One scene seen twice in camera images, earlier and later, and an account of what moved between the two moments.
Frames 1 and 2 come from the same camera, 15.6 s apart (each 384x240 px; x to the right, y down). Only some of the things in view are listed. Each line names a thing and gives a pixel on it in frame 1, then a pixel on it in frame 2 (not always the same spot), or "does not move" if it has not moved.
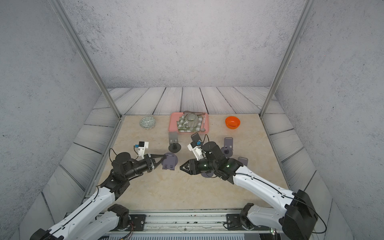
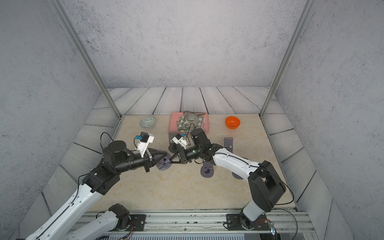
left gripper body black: (149, 169) does not move
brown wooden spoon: (187, 112) does not move
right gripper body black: (199, 166) -> (191, 153)
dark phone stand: (174, 146) does not move
